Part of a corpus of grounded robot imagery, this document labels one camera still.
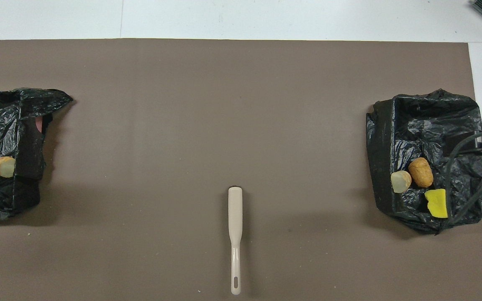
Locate brown bread roll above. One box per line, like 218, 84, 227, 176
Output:
408, 157, 434, 188

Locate yellow sponge chunk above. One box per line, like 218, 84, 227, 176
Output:
424, 189, 449, 219

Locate pale green foam chunk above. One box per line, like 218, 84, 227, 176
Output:
390, 170, 412, 194
0, 156, 16, 179

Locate beige hand brush black bristles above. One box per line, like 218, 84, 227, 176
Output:
228, 186, 244, 296

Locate black bag-lined trash bin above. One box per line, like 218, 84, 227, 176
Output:
366, 88, 482, 235

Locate brown table mat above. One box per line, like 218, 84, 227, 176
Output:
0, 38, 482, 301

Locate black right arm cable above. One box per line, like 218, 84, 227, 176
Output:
444, 130, 482, 228

